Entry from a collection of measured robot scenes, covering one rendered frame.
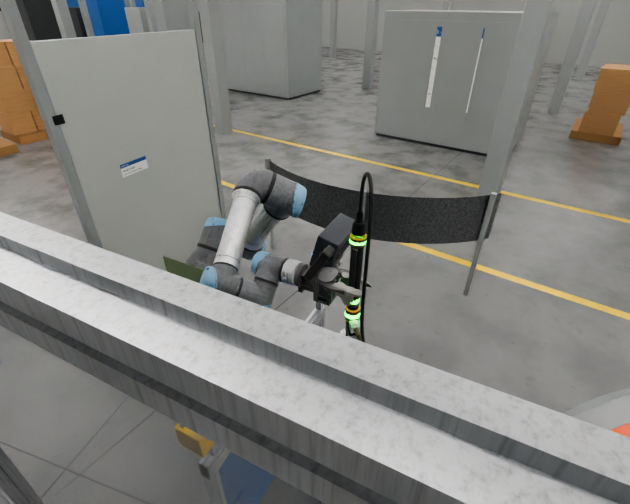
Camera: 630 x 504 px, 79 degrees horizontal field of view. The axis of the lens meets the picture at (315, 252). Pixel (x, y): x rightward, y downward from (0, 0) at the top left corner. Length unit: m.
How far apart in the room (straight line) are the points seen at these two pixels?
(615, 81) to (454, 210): 6.14
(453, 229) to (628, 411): 2.91
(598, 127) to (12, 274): 8.98
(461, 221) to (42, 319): 3.07
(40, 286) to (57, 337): 0.03
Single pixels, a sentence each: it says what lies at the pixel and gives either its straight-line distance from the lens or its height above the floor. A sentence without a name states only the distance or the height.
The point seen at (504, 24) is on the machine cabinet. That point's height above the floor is 1.90.
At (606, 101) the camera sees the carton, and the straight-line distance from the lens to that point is 8.94.
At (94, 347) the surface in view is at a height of 2.04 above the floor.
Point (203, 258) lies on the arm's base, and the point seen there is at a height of 1.28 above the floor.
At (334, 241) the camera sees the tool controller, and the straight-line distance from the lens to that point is 1.77.
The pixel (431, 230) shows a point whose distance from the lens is 3.12.
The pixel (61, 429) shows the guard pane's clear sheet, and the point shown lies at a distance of 0.43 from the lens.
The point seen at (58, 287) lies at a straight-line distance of 0.20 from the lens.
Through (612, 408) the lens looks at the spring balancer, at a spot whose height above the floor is 1.95.
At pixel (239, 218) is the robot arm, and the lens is 1.21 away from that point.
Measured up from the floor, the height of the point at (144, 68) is 1.82.
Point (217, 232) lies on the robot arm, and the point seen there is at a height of 1.36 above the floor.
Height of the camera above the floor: 2.16
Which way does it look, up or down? 33 degrees down
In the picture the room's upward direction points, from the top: straight up
